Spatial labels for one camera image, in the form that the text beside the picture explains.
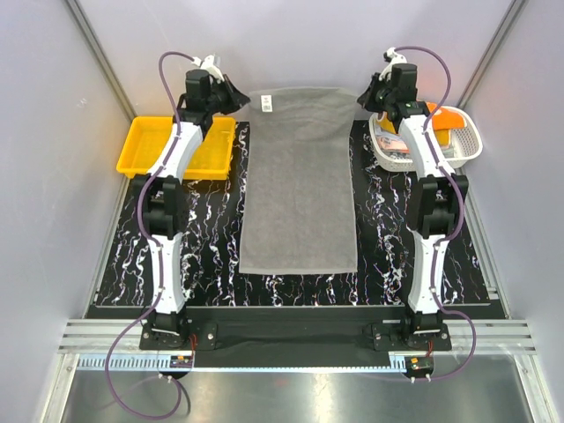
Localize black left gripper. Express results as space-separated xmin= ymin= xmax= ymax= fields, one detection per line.
xmin=204 ymin=75 xmax=249 ymax=116

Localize brown yellow bear towel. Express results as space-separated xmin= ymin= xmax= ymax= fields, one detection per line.
xmin=375 ymin=112 xmax=398 ymax=135

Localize orange white patterned towel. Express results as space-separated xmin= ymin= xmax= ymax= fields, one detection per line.
xmin=426 ymin=101 xmax=467 ymax=131

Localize grey towel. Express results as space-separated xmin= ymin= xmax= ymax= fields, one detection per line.
xmin=239 ymin=87 xmax=358 ymax=275

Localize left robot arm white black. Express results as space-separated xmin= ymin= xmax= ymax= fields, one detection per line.
xmin=134 ymin=69 xmax=249 ymax=349

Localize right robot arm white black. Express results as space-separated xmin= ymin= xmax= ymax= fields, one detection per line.
xmin=358 ymin=59 xmax=468 ymax=353

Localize pink folded towel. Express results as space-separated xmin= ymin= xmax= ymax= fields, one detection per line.
xmin=376 ymin=135 xmax=409 ymax=153

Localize white perforated plastic basket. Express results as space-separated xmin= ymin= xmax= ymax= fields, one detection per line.
xmin=368 ymin=106 xmax=483 ymax=173

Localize yellow plastic bin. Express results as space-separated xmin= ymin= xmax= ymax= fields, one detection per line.
xmin=116 ymin=116 xmax=236 ymax=181

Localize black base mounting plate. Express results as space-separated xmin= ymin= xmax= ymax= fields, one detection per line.
xmin=139 ymin=306 xmax=452 ymax=369

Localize left small electronics board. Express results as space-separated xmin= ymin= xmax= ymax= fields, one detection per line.
xmin=170 ymin=355 xmax=193 ymax=368

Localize small electronics board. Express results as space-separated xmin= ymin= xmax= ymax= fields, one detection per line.
xmin=170 ymin=355 xmax=193 ymax=368
xmin=406 ymin=356 xmax=434 ymax=377

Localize right small electronics board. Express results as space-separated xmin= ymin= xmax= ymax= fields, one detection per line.
xmin=406 ymin=356 xmax=434 ymax=377

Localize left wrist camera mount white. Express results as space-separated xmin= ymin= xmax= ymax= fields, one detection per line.
xmin=192 ymin=55 xmax=224 ymax=82

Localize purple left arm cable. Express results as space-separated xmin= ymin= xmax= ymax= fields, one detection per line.
xmin=105 ymin=51 xmax=199 ymax=419

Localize aluminium frame rail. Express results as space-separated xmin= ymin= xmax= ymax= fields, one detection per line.
xmin=59 ymin=320 xmax=536 ymax=354

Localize white slotted cable duct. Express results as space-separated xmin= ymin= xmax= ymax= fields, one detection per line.
xmin=78 ymin=354 xmax=171 ymax=371

